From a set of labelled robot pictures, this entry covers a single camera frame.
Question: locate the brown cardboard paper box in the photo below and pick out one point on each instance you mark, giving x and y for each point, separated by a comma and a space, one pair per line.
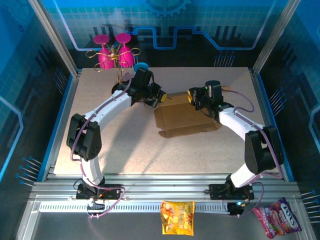
180, 117

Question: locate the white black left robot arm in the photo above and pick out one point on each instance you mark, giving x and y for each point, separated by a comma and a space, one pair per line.
110, 105

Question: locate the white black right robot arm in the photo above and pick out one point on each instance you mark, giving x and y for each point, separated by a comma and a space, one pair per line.
237, 122

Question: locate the blue plastic goblet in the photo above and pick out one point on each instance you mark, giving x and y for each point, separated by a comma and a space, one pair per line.
141, 67

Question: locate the pink plastic goblet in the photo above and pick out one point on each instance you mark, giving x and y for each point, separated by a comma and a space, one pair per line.
126, 57
103, 58

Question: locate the black electronics module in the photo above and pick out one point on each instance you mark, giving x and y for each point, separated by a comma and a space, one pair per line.
235, 210

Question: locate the yellow snack bag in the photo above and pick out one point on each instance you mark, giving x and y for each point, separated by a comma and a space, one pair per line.
177, 220

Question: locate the purple candy bag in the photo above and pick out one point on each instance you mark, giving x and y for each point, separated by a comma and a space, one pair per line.
282, 217

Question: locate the aluminium frame side rail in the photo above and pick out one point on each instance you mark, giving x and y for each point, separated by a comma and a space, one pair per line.
62, 120
265, 100

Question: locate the aluminium frame front rail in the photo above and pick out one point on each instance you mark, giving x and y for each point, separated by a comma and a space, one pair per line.
162, 186

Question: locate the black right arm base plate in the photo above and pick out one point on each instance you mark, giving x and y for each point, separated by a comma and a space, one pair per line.
217, 191

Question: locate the aluminium frame post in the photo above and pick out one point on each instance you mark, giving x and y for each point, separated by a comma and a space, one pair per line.
272, 37
57, 42

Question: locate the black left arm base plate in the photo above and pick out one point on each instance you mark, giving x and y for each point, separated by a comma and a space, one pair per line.
82, 193

